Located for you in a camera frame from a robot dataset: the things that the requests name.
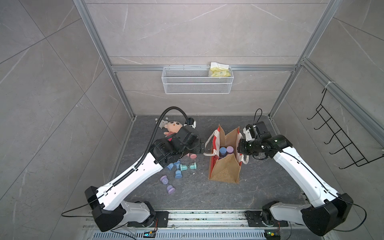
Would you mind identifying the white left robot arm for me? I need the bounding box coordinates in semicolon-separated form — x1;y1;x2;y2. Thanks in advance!
85;126;205;232

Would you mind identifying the blue hourglass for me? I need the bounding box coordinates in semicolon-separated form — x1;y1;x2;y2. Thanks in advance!
219;147;228;157
166;161;183;179

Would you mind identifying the pink plush doll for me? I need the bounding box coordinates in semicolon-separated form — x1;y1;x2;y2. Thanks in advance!
164;121;183;137

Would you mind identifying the white fluffy plush toy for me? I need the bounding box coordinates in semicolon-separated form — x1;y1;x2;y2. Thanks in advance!
155;117;169;129

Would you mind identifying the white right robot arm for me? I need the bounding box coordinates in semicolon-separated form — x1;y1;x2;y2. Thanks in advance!
237;122;353;237

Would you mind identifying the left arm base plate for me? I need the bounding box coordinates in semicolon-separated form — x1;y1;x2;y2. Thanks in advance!
127;211;169;228

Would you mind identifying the white wire wall basket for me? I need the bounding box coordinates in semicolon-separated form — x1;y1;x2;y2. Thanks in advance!
162;67;234;95

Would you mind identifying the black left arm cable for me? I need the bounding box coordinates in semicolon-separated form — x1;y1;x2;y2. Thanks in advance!
61;106;191;240

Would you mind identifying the purple hourglass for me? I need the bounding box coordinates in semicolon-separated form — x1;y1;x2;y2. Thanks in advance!
226;146;234;154
160;175;176;195

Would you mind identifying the yellow wipes packet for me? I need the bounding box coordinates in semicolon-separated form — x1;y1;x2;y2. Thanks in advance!
209;62;232;78

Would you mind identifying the black wire hook rack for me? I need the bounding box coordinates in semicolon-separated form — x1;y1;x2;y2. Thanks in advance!
307;88;384;170

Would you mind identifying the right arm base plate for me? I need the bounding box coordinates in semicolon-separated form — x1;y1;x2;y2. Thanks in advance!
245;210;289;228

